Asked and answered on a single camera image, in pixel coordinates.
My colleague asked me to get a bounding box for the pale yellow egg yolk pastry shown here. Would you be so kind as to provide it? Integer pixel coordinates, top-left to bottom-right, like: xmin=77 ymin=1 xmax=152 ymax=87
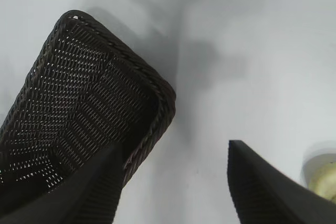
xmin=301 ymin=153 xmax=336 ymax=200

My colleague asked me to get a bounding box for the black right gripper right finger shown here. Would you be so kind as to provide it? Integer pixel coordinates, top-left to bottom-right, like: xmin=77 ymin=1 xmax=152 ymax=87
xmin=227 ymin=140 xmax=336 ymax=224

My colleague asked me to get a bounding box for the dark brown woven basket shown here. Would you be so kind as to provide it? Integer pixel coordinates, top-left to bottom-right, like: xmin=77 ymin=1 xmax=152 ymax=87
xmin=0 ymin=9 xmax=177 ymax=201

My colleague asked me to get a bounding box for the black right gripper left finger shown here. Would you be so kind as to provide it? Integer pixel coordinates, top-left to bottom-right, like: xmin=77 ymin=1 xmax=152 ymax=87
xmin=0 ymin=142 xmax=125 ymax=224

